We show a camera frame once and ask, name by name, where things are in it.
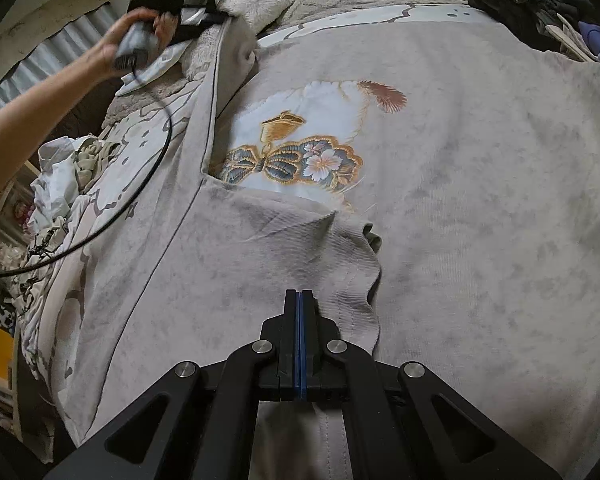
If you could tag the grey pleated curtain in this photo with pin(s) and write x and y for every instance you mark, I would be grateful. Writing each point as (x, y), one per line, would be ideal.
(55, 45)

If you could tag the beige window pelmet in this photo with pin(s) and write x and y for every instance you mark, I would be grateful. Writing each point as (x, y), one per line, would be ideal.
(35, 15)

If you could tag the pile of folded clothes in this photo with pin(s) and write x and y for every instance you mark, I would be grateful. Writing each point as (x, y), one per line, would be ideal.
(525, 0)

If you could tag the heap of light clothes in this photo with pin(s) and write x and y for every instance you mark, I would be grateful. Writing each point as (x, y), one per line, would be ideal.
(62, 180)

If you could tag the grey printed t-shirt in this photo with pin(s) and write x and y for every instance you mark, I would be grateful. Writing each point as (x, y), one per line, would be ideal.
(455, 210)

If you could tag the person's left hand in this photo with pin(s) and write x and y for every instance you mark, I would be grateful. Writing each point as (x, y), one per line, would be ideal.
(115, 40)

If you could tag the clear plastic drawer unit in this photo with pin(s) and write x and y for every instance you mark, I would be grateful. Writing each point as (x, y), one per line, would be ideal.
(0, 240)

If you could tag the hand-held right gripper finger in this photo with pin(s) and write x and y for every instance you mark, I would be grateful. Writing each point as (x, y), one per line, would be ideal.
(305, 345)
(295, 345)

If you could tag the person's left forearm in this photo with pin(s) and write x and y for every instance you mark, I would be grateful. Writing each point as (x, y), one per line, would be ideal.
(30, 105)

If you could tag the yellow box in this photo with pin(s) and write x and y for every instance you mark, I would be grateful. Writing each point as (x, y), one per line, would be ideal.
(2, 352)

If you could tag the beige patterned bed sheet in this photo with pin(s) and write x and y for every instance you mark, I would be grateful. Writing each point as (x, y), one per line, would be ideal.
(125, 145)

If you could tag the fluffy beige pillow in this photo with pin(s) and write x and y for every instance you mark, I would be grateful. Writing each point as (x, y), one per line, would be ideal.
(260, 5)

